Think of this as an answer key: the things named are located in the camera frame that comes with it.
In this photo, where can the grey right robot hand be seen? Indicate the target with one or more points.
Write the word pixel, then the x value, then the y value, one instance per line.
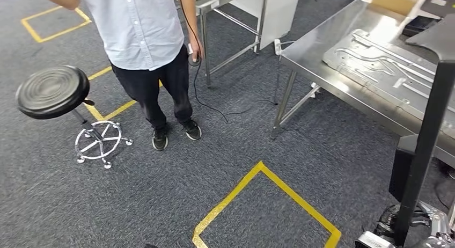
pixel 435 228

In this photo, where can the dark grey flat panel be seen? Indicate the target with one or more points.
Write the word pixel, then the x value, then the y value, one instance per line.
pixel 448 10

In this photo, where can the white power strip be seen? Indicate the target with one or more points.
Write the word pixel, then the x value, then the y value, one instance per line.
pixel 277 47

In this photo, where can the cardboard box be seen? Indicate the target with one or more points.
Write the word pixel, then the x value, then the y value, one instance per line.
pixel 391 1

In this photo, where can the person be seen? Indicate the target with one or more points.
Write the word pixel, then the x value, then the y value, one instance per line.
pixel 142 26

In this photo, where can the black plastic plate part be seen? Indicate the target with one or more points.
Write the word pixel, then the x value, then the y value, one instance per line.
pixel 426 132

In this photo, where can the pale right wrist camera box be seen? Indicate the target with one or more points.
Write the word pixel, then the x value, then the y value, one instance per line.
pixel 371 242

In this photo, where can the steel workbench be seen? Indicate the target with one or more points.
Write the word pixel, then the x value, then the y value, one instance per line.
pixel 309 54

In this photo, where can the yellow floor tape square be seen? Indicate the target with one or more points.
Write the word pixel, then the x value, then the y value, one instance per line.
pixel 30 31
pixel 230 196
pixel 119 110

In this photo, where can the stamped metal plate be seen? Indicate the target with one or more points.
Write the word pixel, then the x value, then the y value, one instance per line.
pixel 373 68

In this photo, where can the person's left hand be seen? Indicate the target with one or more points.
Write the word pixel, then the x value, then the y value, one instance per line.
pixel 200 49

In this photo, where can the person's left forearm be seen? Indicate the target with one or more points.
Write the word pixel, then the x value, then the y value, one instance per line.
pixel 188 15

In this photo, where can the handheld controller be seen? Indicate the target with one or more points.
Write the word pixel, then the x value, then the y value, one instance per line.
pixel 193 59

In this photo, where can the white panel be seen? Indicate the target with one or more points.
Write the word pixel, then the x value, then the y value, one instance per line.
pixel 280 15

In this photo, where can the black stool chrome base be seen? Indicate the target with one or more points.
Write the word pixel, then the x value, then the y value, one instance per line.
pixel 53 91

